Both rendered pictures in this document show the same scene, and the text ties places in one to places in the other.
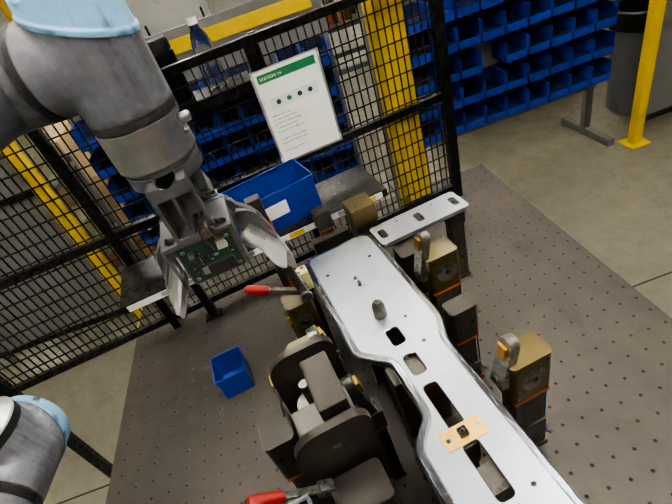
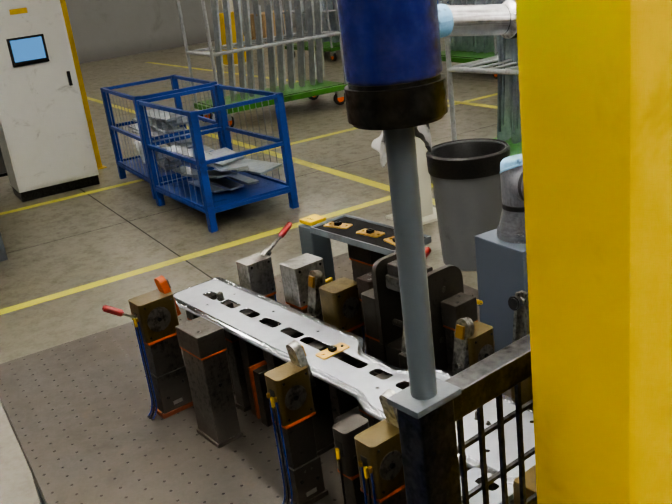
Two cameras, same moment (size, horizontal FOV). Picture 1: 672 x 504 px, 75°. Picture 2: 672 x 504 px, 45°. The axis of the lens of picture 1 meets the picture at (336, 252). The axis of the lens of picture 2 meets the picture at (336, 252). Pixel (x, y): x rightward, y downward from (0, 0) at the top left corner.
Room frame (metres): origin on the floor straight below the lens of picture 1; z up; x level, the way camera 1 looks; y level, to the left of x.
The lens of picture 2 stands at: (1.99, -0.88, 1.89)
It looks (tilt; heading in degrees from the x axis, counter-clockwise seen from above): 20 degrees down; 153
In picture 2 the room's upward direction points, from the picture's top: 7 degrees counter-clockwise
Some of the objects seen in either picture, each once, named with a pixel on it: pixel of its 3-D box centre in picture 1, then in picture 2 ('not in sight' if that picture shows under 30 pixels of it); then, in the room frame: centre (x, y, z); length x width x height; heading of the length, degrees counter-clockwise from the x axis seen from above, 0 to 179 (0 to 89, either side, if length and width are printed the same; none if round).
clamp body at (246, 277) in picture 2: not in sight; (265, 311); (-0.23, -0.03, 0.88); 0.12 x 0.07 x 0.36; 100
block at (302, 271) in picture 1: (319, 316); not in sight; (0.90, 0.11, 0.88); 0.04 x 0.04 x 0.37; 10
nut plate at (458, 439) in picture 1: (462, 432); (332, 349); (0.38, -0.11, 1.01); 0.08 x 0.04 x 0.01; 100
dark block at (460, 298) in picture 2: not in sight; (464, 378); (0.57, 0.14, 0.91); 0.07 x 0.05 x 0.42; 100
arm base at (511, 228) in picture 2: not in sight; (523, 217); (0.31, 0.57, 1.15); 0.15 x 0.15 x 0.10
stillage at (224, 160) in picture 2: not in sight; (215, 152); (-4.48, 1.38, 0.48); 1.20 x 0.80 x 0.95; 3
